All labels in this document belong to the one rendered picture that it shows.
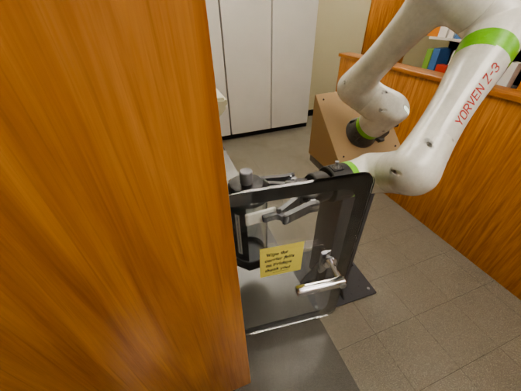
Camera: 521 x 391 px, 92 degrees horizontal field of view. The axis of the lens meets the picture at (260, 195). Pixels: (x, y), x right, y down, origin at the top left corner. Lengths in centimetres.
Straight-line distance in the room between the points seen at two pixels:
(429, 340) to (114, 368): 176
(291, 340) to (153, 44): 65
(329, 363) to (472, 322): 157
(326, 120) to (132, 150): 109
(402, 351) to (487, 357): 45
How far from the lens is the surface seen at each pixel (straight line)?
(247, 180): 53
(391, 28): 93
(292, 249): 44
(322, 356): 70
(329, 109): 128
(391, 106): 110
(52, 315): 33
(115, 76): 19
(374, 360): 179
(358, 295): 194
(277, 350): 69
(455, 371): 195
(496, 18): 85
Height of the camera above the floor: 159
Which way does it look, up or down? 37 degrees down
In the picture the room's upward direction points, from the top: 1 degrees counter-clockwise
